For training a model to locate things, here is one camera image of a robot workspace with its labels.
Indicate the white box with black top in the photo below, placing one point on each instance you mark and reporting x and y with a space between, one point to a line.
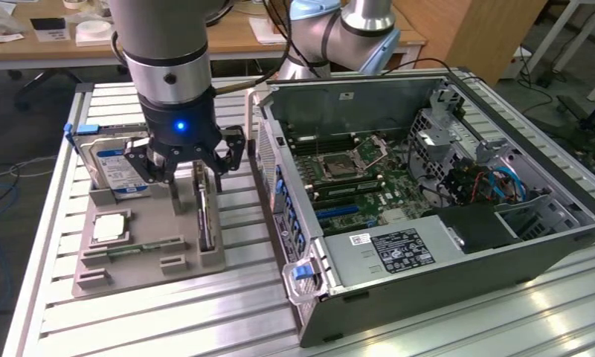
50 28

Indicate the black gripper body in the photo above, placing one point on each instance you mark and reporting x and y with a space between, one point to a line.
178 126

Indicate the green RAM stick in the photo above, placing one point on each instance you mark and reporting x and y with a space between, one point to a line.
349 187
125 250

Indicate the white tape roll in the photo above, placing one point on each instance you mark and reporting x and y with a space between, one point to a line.
73 3

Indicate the blue expansion slot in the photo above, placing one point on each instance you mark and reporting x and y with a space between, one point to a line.
335 212

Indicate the CPU socket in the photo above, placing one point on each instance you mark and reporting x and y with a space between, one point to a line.
337 166

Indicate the metal disk bay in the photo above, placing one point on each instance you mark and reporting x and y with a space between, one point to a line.
436 137

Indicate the black floor stand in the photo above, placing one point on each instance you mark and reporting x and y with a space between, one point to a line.
575 108

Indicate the silver CPU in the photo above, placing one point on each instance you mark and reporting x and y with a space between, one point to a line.
109 227

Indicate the open black PC case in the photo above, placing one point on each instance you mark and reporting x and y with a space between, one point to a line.
425 297

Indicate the wooden cabinet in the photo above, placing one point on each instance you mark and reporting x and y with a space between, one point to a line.
486 37

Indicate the green motherboard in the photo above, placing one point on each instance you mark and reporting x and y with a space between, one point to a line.
391 189

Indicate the metal socket cover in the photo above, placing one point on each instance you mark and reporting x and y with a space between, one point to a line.
371 148

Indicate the black plastic shroud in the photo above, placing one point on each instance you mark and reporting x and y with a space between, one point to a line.
476 227

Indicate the grey power supply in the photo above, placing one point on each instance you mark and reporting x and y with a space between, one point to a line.
356 260

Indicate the white table frame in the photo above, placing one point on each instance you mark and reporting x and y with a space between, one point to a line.
578 41

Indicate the white paper card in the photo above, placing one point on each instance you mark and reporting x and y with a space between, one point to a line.
4 38

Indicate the hard disk with blue caddy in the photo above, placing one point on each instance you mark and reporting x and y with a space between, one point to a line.
108 167

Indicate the wooden desk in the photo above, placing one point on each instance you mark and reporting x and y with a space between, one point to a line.
54 50

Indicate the black chair base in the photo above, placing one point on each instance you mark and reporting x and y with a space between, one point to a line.
29 85

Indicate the blue case latch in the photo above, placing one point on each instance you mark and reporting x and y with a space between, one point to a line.
301 271

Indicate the white box with tape roll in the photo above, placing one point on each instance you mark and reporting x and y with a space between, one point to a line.
93 33

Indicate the white booklet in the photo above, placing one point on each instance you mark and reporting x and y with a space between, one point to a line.
264 31

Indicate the grey parts rack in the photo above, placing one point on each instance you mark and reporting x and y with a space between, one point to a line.
148 219

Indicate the green graphics card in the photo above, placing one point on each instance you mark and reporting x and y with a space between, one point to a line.
205 215

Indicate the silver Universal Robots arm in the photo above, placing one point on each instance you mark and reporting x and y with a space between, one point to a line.
158 37

